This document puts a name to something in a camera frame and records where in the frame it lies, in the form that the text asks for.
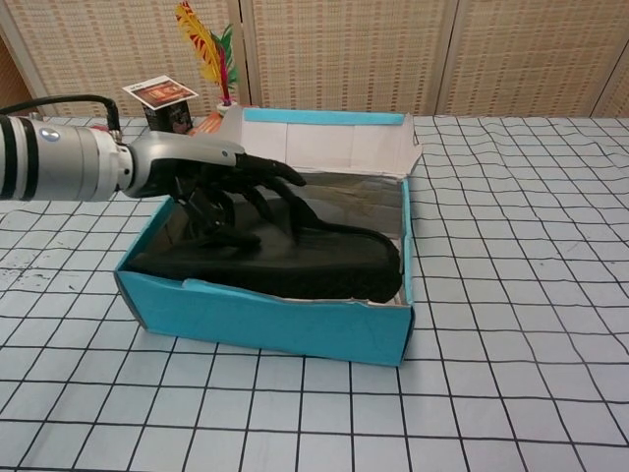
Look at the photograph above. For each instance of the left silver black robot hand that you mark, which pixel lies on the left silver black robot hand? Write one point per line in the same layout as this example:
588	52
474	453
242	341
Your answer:
187	155

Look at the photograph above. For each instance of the blue cardboard shoe box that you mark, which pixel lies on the blue cardboard shoe box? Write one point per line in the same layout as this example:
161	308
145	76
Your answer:
295	329

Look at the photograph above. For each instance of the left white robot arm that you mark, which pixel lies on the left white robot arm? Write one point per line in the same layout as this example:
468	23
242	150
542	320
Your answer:
59	157

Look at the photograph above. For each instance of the orange cardboard box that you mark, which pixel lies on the orange cardboard box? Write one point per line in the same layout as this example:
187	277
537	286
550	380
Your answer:
209	125

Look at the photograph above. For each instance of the black carton with photo card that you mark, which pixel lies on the black carton with photo card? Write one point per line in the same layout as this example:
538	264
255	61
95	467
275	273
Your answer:
162	93

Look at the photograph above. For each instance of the colourful feather shuttlecock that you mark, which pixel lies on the colourful feather shuttlecock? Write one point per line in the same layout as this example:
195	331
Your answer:
206	49

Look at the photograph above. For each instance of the beige woven screen panel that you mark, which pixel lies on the beige woven screen panel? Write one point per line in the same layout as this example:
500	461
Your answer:
344	49
540	49
98	49

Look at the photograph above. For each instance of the blue checked tablecloth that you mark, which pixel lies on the blue checked tablecloth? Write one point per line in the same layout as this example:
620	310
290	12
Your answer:
491	344

